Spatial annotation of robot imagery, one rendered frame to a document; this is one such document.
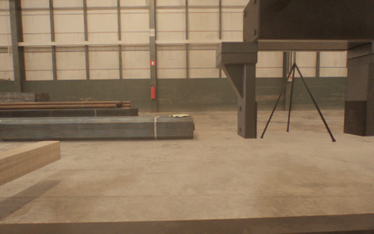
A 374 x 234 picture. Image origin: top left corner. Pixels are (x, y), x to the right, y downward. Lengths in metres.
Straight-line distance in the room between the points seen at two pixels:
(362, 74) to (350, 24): 0.06
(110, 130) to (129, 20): 7.94
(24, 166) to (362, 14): 1.09
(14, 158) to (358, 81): 1.04
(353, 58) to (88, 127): 2.19
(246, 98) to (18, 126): 2.60
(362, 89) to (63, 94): 10.06
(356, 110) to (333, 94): 10.62
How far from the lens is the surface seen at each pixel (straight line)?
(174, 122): 2.01
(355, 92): 0.29
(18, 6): 12.16
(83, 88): 9.67
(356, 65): 0.30
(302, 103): 10.07
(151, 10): 9.31
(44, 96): 7.74
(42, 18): 11.42
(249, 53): 0.22
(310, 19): 0.24
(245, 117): 0.21
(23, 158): 1.05
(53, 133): 2.47
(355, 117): 0.29
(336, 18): 0.26
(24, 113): 4.22
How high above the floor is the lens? 0.39
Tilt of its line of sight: 4 degrees down
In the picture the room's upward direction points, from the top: 1 degrees counter-clockwise
